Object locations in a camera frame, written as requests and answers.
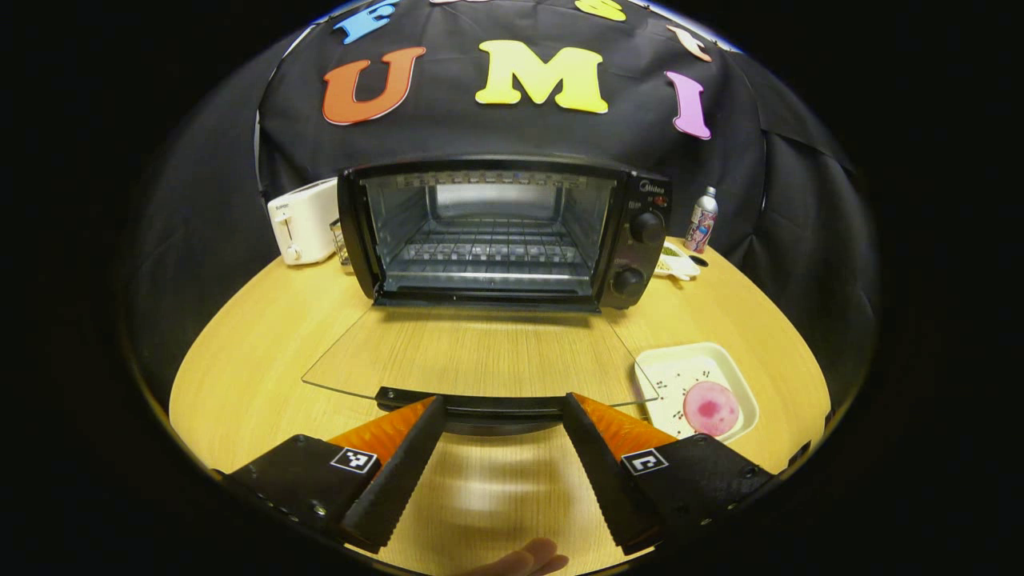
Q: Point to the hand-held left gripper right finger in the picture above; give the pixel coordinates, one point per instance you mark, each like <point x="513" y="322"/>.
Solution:
<point x="604" y="472"/>

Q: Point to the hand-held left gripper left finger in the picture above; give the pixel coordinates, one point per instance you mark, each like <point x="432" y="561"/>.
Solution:
<point x="404" y="480"/>

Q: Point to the round pink food patty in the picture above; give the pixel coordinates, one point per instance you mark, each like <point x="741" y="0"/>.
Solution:
<point x="710" y="408"/>

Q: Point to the cream rectangular food tray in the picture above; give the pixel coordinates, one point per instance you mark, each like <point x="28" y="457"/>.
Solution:
<point x="680" y="372"/>

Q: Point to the black electric oven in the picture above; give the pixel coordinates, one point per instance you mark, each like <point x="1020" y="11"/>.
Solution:
<point x="646" y="228"/>

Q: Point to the metal oven rack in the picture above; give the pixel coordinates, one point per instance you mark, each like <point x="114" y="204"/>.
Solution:
<point x="488" y="252"/>

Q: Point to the small white dish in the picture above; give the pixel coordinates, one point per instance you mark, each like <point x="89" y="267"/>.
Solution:
<point x="676" y="264"/>

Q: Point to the silver printed spray bottle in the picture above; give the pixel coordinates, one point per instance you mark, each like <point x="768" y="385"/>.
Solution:
<point x="702" y="224"/>

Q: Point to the white toaster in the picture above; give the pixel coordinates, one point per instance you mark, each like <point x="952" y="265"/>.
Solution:
<point x="304" y="224"/>

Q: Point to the black backdrop cloth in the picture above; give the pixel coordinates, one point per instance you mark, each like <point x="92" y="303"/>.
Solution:
<point x="448" y="120"/>

